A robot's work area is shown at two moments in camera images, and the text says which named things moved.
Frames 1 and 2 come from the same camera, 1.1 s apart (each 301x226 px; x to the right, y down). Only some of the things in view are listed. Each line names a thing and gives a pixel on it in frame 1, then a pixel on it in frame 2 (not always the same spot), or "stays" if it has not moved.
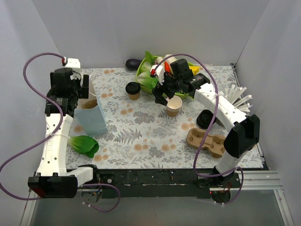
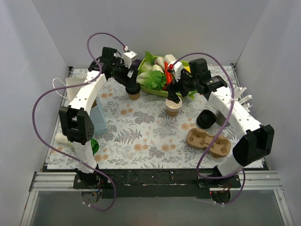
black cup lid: (133, 88) stays
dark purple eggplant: (132, 64) stays
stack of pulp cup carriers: (215, 144) stays
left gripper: (85, 85) to (128, 76)
